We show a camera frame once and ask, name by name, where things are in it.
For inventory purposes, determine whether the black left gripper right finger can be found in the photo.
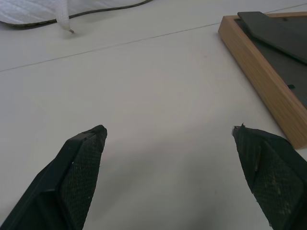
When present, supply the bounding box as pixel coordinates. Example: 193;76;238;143
231;123;307;230

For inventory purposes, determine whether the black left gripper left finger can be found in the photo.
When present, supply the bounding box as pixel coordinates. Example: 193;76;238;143
0;124;108;230

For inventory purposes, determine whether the wooden tray with black panels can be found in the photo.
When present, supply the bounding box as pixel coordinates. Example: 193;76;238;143
217;11;307;150

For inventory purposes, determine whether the white woven strap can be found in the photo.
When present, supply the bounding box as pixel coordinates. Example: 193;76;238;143
53;0;75;34

